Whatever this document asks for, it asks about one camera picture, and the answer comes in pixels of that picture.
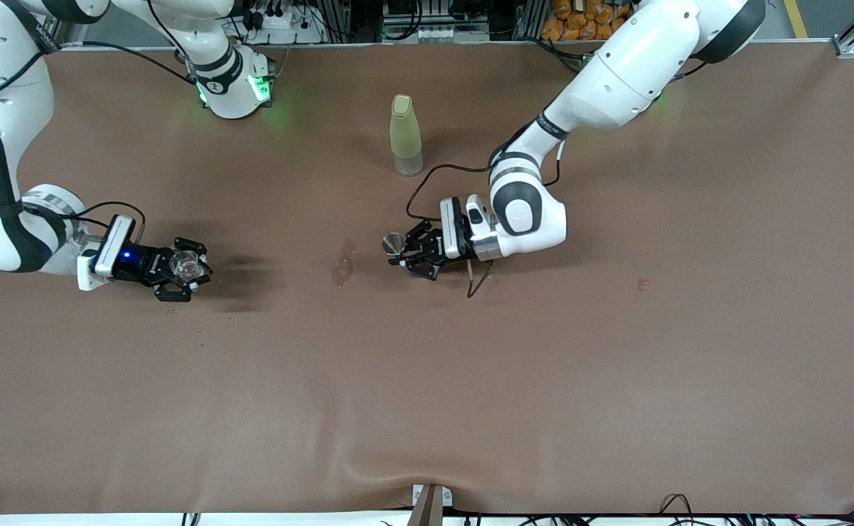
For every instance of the small clear glass cup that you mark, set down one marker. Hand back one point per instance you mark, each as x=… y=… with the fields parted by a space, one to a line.
x=185 y=267

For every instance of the brown table mat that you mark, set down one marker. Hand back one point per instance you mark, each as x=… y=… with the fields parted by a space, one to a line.
x=426 y=365

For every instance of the white terminal strip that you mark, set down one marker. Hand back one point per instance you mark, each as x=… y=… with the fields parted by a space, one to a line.
x=448 y=34

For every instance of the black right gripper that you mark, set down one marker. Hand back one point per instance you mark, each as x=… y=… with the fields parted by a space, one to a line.
x=145 y=264

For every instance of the yellow-green frosted bottle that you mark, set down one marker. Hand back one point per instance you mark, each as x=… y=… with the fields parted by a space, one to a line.
x=405 y=131

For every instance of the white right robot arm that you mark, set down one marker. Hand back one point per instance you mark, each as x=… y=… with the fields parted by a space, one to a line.
x=3 y=73

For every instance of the metal clamp bracket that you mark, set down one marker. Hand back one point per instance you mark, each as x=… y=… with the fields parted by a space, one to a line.
x=430 y=500

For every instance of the steel double jigger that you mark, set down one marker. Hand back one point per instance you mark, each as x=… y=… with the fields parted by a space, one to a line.
x=395 y=242

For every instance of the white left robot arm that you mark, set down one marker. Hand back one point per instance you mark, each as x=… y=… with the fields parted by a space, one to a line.
x=616 y=80

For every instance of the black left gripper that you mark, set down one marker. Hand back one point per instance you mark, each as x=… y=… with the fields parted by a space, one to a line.
x=430 y=248

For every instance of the pile of orange bags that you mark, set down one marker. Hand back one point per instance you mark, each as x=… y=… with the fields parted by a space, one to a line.
x=580 y=22

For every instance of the white power strip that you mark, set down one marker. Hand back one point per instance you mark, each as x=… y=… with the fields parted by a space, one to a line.
x=284 y=22

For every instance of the elongated liquid puddle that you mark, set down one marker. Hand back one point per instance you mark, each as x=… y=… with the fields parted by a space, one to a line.
x=344 y=267

